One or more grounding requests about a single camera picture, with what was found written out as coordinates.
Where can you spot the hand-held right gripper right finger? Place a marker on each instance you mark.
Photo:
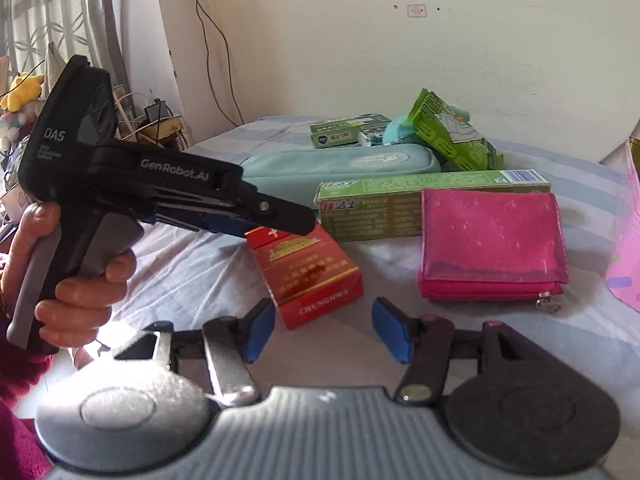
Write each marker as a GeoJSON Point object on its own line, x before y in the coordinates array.
{"type": "Point", "coordinates": [392, 332]}

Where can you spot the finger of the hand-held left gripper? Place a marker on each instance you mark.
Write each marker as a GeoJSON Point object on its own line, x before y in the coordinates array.
{"type": "Point", "coordinates": [290, 217]}
{"type": "Point", "coordinates": [225, 222]}

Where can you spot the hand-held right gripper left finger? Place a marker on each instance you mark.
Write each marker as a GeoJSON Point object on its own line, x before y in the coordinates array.
{"type": "Point", "coordinates": [260, 332]}

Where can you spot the red cigarette box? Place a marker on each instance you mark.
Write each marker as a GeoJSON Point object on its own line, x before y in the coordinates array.
{"type": "Point", "coordinates": [310, 280]}

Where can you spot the green toothpaste box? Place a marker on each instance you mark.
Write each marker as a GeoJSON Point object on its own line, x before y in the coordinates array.
{"type": "Point", "coordinates": [380, 210]}

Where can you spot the pink wallet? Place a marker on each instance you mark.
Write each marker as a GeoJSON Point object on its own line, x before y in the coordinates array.
{"type": "Point", "coordinates": [490, 245]}

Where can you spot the pink cardboard box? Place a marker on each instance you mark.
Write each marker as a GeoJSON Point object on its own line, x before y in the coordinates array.
{"type": "Point", "coordinates": [627, 240]}

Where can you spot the person's left forearm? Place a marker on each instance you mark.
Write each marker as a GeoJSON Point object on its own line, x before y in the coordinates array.
{"type": "Point", "coordinates": [15, 410]}

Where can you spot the person's left hand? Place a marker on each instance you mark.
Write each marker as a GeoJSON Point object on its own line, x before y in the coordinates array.
{"type": "Point", "coordinates": [85, 310]}

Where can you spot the striped bed sheet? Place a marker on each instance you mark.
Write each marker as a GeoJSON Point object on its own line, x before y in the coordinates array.
{"type": "Point", "coordinates": [200, 270]}

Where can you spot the wooden rack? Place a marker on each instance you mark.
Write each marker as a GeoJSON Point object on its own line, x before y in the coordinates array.
{"type": "Point", "coordinates": [150, 132]}

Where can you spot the yellow plush toy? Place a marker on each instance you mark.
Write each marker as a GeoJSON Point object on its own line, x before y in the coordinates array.
{"type": "Point", "coordinates": [22, 90]}

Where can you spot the small green box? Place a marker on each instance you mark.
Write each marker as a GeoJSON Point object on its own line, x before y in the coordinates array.
{"type": "Point", "coordinates": [335, 138]}

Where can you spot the small white teal box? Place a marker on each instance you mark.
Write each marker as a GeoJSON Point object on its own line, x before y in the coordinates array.
{"type": "Point", "coordinates": [372, 137]}

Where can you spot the patterned curtain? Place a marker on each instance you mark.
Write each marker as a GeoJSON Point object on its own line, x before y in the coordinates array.
{"type": "Point", "coordinates": [45, 15]}

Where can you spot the green tissue packet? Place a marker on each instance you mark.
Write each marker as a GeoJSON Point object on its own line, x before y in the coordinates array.
{"type": "Point", "coordinates": [450, 135]}

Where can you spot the white wall socket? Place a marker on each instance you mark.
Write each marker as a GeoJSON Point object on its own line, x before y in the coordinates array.
{"type": "Point", "coordinates": [416, 10]}

